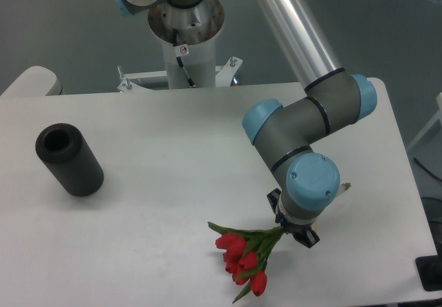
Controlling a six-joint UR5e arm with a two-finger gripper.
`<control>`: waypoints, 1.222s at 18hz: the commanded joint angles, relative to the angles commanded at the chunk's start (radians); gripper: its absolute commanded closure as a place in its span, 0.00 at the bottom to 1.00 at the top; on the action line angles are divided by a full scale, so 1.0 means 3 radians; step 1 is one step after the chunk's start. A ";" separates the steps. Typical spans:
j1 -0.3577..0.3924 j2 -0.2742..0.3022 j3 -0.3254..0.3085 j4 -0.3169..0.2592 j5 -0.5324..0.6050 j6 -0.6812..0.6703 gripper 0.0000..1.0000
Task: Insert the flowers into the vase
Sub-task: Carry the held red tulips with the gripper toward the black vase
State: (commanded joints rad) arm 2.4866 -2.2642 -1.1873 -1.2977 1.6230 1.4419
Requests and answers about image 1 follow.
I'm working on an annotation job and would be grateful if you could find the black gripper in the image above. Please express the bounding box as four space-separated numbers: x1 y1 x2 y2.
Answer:
267 188 320 247

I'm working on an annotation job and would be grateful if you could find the red tulip bouquet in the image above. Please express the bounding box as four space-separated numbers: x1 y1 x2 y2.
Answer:
208 222 288 301

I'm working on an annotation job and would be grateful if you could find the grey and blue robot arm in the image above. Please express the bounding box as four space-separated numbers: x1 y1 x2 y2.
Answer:
115 0 377 247

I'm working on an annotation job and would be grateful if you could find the black ribbed cylindrical vase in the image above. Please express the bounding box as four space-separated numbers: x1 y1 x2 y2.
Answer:
35 123 104 197

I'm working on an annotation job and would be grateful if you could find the black device at right edge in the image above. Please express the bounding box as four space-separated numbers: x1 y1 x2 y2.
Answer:
415 255 441 292

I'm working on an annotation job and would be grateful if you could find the white furniture at right edge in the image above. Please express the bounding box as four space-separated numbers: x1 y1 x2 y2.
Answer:
406 93 441 153

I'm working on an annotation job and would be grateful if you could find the white chair left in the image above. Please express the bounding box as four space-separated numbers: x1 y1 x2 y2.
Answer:
1 66 64 99

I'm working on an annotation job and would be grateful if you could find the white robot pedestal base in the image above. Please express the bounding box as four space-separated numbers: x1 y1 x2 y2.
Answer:
117 40 243 92

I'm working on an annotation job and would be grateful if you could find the black cable on pedestal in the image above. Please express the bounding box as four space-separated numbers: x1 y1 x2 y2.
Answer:
172 28 198 88

